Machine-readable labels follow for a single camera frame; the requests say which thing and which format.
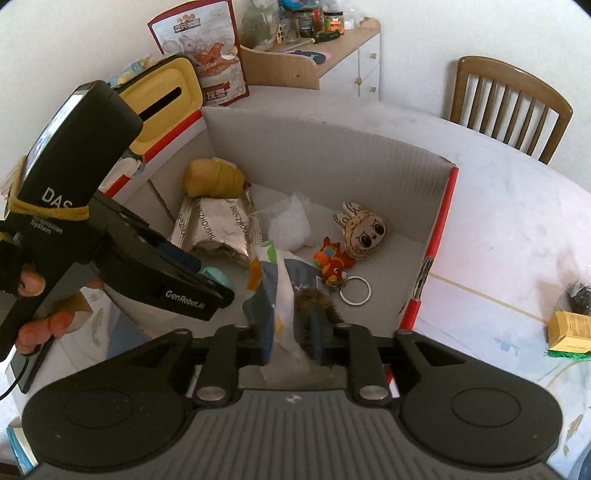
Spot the yellow black screwdriver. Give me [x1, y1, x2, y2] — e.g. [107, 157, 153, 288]
[300, 30, 344, 46]

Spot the doll face plush keychain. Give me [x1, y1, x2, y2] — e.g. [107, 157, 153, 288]
[333, 200, 391, 262]

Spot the glass jar with plants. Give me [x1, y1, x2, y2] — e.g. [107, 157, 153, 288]
[240, 0, 282, 52]

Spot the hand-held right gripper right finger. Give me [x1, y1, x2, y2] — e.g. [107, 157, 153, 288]
[308, 308, 467, 408]

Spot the blue mat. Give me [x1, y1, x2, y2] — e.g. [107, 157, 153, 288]
[283, 48, 334, 64]

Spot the clear plastic bag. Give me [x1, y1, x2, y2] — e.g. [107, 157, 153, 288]
[256, 194, 315, 253]

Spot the brown fuzzy toy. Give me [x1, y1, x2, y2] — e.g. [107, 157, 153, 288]
[293, 288, 343, 333]

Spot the red cardboard box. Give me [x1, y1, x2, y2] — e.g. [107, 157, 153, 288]
[99, 107, 461, 398]

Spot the croissant plush toy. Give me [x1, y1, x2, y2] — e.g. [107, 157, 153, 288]
[183, 157, 248, 198]

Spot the jar with black lid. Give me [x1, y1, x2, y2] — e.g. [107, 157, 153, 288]
[323, 9, 346, 36]

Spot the black cable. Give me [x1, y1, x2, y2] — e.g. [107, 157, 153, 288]
[0, 362, 31, 401]

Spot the white wooden sideboard cabinet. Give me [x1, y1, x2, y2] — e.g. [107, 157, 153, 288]
[318, 17, 382, 103]

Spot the wooden desktop rack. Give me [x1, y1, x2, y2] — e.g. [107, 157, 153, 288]
[239, 44, 321, 91]

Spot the dark glass jar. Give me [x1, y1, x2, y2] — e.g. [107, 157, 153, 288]
[293, 7, 316, 40]

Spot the clear packet with dark contents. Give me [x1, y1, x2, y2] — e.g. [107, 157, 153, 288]
[556, 279, 591, 317]

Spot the orange dragon keychain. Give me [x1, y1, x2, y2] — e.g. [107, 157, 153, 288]
[313, 236, 373, 306]

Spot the red printed snack bag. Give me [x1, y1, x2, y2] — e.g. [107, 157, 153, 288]
[148, 0, 251, 110]

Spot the white blue printed plastic packet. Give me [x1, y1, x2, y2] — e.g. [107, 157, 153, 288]
[242, 240, 334, 393]

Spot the yellow tissue box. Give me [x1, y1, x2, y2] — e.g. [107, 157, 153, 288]
[108, 54, 205, 160]

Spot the wooden chair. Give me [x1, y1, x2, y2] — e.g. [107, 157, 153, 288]
[443, 55, 574, 166]

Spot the yellow carton box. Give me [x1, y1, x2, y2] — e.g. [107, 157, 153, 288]
[546, 310, 591, 359]

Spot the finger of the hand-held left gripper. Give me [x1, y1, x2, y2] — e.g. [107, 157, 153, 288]
[98, 257, 236, 322]
[93, 195, 205, 276]

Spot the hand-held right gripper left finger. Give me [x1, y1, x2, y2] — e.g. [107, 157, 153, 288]
[105, 318, 278, 408]

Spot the person's left hand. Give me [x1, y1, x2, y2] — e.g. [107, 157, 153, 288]
[15, 267, 105, 355]

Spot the silver foil packet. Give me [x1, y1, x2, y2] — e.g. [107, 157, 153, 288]
[170, 191, 259, 269]

